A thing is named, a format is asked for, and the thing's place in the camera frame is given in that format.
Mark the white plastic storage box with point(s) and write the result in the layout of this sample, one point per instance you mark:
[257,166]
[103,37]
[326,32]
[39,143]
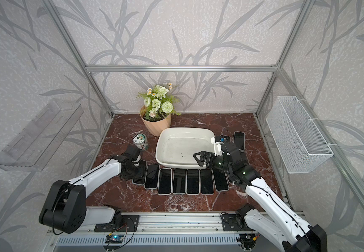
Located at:
[176,147]

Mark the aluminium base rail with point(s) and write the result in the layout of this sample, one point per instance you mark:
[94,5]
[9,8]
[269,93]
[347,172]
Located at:
[175,228]

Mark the phone with light blue case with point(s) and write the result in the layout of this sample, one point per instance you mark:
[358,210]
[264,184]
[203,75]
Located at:
[179,181]

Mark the phone with cream case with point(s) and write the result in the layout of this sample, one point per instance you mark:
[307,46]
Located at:
[193,185]

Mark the phone with pink case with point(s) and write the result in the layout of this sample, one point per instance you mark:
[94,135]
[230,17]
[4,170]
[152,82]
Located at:
[165,181]

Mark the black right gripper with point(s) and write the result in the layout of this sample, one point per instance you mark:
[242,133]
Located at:
[210,156]

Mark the left circuit board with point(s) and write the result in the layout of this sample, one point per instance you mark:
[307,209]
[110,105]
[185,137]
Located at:
[115,239]

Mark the large phone pink case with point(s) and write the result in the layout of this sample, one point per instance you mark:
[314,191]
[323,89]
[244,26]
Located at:
[239,140]

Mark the right circuit board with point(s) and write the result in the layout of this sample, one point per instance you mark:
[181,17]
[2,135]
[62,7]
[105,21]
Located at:
[246,239]

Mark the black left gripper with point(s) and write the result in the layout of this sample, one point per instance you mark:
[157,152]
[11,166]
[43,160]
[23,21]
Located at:
[141,173]

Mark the round tin with cartoon lid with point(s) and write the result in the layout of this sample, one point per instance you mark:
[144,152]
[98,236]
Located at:
[141,141]

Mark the white wire mesh basket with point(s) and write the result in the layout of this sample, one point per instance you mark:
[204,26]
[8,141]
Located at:
[299,141]

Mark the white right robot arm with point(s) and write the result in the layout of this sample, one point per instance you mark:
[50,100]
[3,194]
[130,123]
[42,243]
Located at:
[284,228]

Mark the clear acrylic wall shelf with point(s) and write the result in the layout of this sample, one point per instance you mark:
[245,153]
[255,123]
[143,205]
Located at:
[36,144]

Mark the phone light blue bottom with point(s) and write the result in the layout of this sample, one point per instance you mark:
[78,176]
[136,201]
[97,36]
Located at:
[141,173]

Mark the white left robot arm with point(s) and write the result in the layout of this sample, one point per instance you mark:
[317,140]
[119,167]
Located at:
[65,208]

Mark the beige flower pot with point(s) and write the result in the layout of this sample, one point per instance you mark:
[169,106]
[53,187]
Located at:
[157,127]

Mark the white and green artificial flowers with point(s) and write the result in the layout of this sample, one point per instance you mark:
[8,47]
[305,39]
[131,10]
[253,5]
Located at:
[158,103]

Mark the large phone grey case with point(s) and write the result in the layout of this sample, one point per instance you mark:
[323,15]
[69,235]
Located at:
[220,180]

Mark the circuit board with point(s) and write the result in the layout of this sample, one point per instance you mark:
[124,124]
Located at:
[246,239]
[115,239]

